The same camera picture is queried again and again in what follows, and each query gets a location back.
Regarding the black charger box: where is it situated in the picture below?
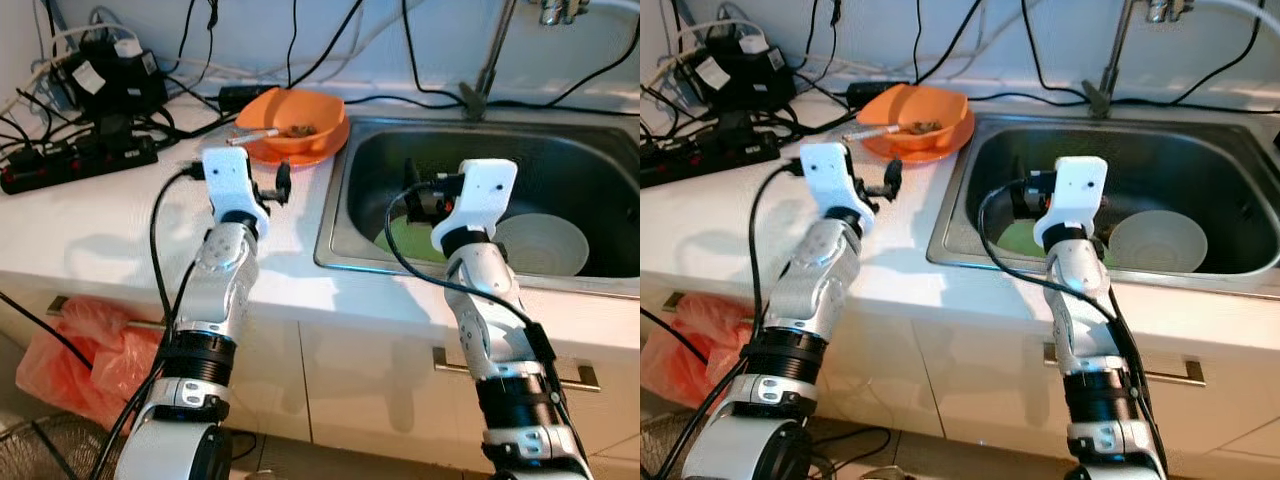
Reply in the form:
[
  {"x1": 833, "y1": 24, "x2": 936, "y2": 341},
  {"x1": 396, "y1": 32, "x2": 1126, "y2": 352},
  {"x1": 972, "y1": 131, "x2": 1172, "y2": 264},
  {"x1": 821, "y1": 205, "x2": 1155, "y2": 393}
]
[
  {"x1": 690, "y1": 35, "x2": 796, "y2": 111},
  {"x1": 60, "y1": 35, "x2": 169, "y2": 121}
]

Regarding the black left wrist camera cable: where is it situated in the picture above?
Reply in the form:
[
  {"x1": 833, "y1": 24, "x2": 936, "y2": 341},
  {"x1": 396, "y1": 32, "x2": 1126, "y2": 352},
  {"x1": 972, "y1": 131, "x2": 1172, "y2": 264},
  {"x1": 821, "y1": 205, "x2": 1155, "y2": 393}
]
[
  {"x1": 90, "y1": 162, "x2": 207, "y2": 480},
  {"x1": 655, "y1": 158, "x2": 809, "y2": 480}
]

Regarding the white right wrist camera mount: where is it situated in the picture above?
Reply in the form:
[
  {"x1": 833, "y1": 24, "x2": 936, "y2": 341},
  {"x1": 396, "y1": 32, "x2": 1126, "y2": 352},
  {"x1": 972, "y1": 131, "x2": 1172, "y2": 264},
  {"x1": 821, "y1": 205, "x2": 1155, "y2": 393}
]
[
  {"x1": 1033, "y1": 155, "x2": 1109, "y2": 249},
  {"x1": 432, "y1": 158, "x2": 519, "y2": 251}
]

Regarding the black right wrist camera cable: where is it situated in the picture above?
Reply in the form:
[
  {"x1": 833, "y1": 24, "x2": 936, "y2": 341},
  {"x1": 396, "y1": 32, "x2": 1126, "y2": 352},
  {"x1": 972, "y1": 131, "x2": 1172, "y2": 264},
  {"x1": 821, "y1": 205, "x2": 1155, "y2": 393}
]
[
  {"x1": 978, "y1": 180, "x2": 1173, "y2": 480},
  {"x1": 384, "y1": 185, "x2": 593, "y2": 480}
]

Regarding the green plate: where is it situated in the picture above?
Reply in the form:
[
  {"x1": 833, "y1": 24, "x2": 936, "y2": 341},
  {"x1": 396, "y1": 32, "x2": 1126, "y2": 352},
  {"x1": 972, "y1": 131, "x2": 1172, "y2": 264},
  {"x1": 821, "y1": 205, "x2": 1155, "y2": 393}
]
[
  {"x1": 995, "y1": 218, "x2": 1111, "y2": 266},
  {"x1": 375, "y1": 215, "x2": 501, "y2": 264}
]

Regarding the black power strip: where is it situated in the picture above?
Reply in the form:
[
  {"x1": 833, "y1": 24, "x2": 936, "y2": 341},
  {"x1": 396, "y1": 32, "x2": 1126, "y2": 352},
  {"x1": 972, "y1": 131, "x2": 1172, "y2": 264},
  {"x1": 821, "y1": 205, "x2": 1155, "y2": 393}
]
[
  {"x1": 640, "y1": 130, "x2": 781, "y2": 189},
  {"x1": 0, "y1": 135, "x2": 159, "y2": 196}
]

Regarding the stainless steel sink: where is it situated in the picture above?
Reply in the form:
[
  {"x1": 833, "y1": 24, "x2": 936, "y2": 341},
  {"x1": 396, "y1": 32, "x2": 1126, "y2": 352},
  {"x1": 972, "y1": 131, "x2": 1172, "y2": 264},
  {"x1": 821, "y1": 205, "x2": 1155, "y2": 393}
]
[
  {"x1": 315, "y1": 115, "x2": 641, "y2": 301},
  {"x1": 925, "y1": 112, "x2": 1280, "y2": 301}
]

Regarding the white kitchen cabinet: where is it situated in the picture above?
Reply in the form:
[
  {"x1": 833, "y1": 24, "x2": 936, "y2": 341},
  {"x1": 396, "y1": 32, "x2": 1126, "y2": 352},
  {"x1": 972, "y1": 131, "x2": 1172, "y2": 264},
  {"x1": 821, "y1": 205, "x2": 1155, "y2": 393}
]
[
  {"x1": 640, "y1": 265, "x2": 1280, "y2": 471},
  {"x1": 0, "y1": 265, "x2": 641, "y2": 471}
]

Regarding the metal faucet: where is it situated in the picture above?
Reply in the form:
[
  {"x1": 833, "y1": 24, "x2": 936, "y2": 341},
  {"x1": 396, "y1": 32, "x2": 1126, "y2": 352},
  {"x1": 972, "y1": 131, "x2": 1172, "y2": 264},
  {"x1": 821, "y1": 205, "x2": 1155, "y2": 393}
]
[
  {"x1": 1083, "y1": 0, "x2": 1198, "y2": 119},
  {"x1": 458, "y1": 0, "x2": 593, "y2": 123}
]

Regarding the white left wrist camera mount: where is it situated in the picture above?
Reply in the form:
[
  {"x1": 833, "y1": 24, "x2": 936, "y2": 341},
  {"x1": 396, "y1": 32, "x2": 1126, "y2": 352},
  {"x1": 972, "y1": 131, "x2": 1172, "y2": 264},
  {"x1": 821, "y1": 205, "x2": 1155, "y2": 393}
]
[
  {"x1": 202, "y1": 147, "x2": 269, "y2": 217},
  {"x1": 800, "y1": 142, "x2": 869, "y2": 216}
]

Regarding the white bowl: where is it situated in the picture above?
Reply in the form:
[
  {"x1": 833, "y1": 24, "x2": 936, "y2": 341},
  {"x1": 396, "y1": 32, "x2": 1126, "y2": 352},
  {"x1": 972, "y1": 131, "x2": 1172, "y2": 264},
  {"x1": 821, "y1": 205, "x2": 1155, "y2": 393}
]
[
  {"x1": 493, "y1": 212, "x2": 591, "y2": 278},
  {"x1": 1107, "y1": 210, "x2": 1209, "y2": 274}
]

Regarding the red plastic bag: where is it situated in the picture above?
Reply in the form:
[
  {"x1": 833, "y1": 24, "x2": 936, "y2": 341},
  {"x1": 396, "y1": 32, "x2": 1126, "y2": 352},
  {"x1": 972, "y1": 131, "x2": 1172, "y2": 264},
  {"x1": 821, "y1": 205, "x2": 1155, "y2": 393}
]
[
  {"x1": 640, "y1": 292, "x2": 761, "y2": 421},
  {"x1": 15, "y1": 295, "x2": 166, "y2": 431}
]

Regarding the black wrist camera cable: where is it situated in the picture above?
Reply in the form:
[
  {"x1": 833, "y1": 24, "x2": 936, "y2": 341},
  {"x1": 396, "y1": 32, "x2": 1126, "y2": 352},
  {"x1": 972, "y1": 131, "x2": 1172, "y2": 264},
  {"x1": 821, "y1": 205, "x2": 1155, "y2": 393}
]
[
  {"x1": 655, "y1": 158, "x2": 809, "y2": 480},
  {"x1": 90, "y1": 162, "x2": 207, "y2": 480},
  {"x1": 978, "y1": 180, "x2": 1173, "y2": 480},
  {"x1": 384, "y1": 185, "x2": 593, "y2": 480}
]

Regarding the orange bowl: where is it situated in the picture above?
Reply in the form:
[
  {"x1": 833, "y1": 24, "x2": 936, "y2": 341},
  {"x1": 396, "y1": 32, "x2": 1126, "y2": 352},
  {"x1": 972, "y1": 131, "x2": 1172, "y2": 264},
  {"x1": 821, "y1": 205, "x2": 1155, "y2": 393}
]
[
  {"x1": 236, "y1": 88, "x2": 346, "y2": 156},
  {"x1": 857, "y1": 83, "x2": 971, "y2": 151}
]

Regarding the small black power brick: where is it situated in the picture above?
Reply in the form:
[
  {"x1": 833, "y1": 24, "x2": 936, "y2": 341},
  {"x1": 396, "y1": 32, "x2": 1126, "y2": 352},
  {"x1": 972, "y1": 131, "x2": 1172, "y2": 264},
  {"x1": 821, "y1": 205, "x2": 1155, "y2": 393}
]
[
  {"x1": 848, "y1": 80, "x2": 906, "y2": 109},
  {"x1": 218, "y1": 85, "x2": 276, "y2": 113}
]

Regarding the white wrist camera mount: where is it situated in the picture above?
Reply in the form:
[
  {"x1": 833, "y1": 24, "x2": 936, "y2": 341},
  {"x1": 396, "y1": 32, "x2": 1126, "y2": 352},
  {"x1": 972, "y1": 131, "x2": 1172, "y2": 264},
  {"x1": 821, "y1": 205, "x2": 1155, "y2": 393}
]
[
  {"x1": 800, "y1": 142, "x2": 869, "y2": 216},
  {"x1": 432, "y1": 158, "x2": 519, "y2": 251},
  {"x1": 202, "y1": 147, "x2": 269, "y2": 217},
  {"x1": 1033, "y1": 155, "x2": 1109, "y2": 249}
]

